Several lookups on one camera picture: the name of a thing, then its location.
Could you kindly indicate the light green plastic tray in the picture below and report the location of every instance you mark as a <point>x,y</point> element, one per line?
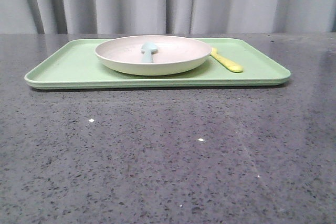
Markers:
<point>75,66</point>

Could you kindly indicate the cream round plate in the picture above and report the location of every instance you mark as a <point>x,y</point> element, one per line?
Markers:
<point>174,54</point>

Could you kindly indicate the yellow plastic fork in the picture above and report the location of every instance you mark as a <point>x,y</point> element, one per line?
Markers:
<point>227,63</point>

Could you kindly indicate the light blue plastic spoon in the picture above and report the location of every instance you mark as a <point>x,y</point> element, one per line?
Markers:
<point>148,49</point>

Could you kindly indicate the grey curtain backdrop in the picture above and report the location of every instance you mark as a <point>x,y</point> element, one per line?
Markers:
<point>166,16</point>

